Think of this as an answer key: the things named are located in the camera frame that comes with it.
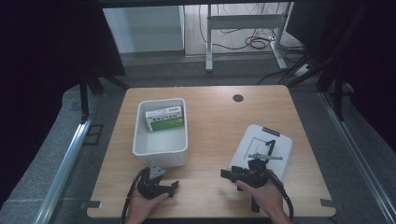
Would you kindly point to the person's right hand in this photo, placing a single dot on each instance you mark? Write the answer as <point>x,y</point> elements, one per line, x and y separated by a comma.
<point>264,197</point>

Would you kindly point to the black curtain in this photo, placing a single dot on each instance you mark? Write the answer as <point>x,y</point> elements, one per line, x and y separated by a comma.
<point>40,77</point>
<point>367,62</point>

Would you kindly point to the white power strip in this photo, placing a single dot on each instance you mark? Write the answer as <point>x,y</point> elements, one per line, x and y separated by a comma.
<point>303,70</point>

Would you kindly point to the aluminium rail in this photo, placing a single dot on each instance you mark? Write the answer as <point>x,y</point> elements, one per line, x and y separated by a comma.
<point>67,165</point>
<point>355,149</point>

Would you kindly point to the person's left hand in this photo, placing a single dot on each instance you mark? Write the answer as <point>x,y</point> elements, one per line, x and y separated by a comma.
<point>141,207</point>

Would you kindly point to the black stand legs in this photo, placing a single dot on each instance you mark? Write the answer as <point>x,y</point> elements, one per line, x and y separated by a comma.
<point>84,96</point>
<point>337,93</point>

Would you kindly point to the green and white box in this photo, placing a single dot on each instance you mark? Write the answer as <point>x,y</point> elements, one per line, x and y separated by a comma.
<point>165,119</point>

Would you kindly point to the white flat rectangular lid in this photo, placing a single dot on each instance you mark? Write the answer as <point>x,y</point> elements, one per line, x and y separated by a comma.
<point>246,146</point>

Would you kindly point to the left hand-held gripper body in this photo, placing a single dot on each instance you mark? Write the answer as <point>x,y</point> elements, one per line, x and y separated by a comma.
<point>149,186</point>

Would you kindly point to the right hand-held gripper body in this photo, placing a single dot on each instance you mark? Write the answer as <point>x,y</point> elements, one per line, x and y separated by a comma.
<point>255,174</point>

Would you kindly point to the white cabinet panel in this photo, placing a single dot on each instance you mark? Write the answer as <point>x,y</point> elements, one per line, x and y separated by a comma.
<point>143,29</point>

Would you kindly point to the white plastic bin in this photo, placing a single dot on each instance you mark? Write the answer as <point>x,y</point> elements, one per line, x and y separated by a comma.
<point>162,146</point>

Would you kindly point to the white metal desk frame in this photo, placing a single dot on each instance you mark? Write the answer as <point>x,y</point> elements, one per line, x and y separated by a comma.
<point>243,21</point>

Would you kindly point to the black round table grommet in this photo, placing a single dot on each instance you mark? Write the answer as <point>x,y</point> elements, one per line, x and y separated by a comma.
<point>238,98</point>

